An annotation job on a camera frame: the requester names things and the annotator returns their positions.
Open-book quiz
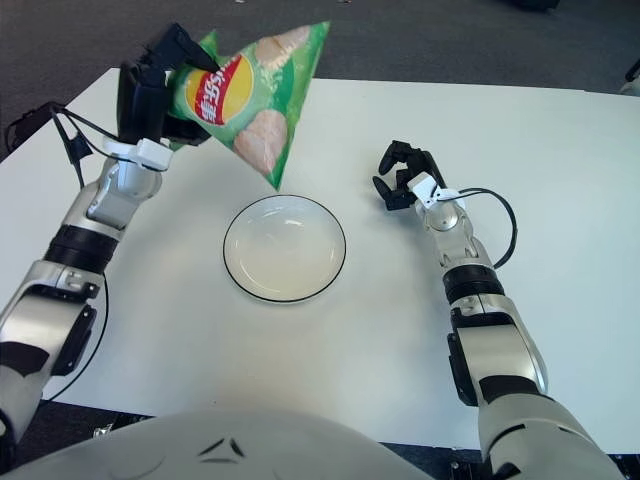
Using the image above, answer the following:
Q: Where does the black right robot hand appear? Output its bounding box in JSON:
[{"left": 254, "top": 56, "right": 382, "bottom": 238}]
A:
[{"left": 372, "top": 140, "right": 444, "bottom": 212}]

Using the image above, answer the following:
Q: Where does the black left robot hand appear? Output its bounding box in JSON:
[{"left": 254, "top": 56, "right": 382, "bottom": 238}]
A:
[{"left": 115, "top": 22, "right": 221, "bottom": 149}]

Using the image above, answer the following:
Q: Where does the green potato chips bag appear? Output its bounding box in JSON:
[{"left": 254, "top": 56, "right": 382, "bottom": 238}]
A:
[{"left": 164, "top": 20, "right": 332, "bottom": 192}]

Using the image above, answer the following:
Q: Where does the white plate with black rim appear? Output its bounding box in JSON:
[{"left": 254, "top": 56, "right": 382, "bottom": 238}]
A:
[{"left": 222, "top": 194, "right": 347, "bottom": 303}]

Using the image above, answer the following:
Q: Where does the black bag on floor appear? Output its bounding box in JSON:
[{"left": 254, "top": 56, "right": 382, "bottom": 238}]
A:
[{"left": 4, "top": 101, "right": 66, "bottom": 151}]

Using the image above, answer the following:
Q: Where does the white floor item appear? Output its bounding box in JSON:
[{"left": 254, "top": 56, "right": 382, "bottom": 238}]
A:
[{"left": 619, "top": 62, "right": 640, "bottom": 96}]

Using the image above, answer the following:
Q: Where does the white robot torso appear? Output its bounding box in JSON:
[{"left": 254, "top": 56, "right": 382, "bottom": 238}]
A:
[{"left": 0, "top": 408, "right": 437, "bottom": 480}]

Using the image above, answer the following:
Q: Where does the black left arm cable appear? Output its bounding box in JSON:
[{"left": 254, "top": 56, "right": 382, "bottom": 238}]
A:
[{"left": 42, "top": 107, "right": 132, "bottom": 401}]

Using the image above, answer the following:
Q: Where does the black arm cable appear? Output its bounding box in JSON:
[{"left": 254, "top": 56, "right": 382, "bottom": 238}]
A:
[
  {"left": 449, "top": 187, "right": 519, "bottom": 269},
  {"left": 42, "top": 107, "right": 132, "bottom": 401}
]

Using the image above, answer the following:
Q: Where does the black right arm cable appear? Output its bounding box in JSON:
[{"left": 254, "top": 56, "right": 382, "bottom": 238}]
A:
[{"left": 449, "top": 187, "right": 519, "bottom": 269}]

